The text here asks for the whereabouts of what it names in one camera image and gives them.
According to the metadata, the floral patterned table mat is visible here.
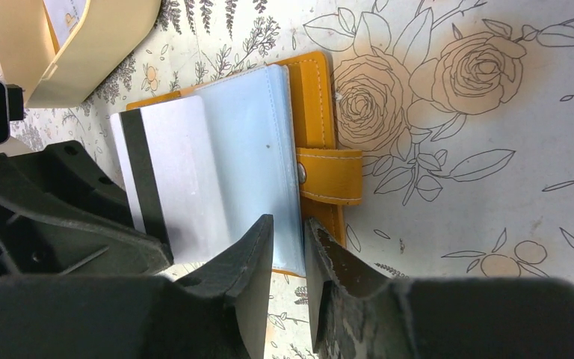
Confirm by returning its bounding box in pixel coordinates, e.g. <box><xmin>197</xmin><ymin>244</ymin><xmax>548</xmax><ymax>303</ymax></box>
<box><xmin>0</xmin><ymin>0</ymin><xmax>574</xmax><ymax>359</ymax></box>

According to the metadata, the white card with black stripe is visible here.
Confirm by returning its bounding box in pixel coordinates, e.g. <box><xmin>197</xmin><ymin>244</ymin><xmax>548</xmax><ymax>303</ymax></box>
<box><xmin>110</xmin><ymin>96</ymin><xmax>235</xmax><ymax>263</ymax></box>

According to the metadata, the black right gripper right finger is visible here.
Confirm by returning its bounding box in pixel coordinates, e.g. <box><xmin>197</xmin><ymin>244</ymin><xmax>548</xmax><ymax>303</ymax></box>
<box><xmin>304</xmin><ymin>218</ymin><xmax>574</xmax><ymax>358</ymax></box>

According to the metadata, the white card with picture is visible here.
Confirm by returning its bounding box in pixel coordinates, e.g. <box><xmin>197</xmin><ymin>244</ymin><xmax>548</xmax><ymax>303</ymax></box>
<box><xmin>43</xmin><ymin>0</ymin><xmax>87</xmax><ymax>48</ymax></box>

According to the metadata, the yellow leather card holder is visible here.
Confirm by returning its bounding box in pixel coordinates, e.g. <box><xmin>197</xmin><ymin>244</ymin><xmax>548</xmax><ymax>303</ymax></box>
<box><xmin>124</xmin><ymin>51</ymin><xmax>362</xmax><ymax>277</ymax></box>

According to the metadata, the beige oval plastic tray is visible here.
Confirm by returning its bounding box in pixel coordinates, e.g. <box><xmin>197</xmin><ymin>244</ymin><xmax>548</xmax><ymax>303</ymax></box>
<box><xmin>0</xmin><ymin>0</ymin><xmax>161</xmax><ymax>108</ymax></box>

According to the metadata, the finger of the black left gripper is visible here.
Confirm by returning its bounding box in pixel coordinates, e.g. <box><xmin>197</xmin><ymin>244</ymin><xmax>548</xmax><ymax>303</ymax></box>
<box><xmin>0</xmin><ymin>141</ymin><xmax>172</xmax><ymax>276</ymax></box>

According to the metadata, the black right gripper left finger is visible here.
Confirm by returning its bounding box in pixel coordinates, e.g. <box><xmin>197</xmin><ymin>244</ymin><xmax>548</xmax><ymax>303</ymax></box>
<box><xmin>0</xmin><ymin>215</ymin><xmax>274</xmax><ymax>358</ymax></box>

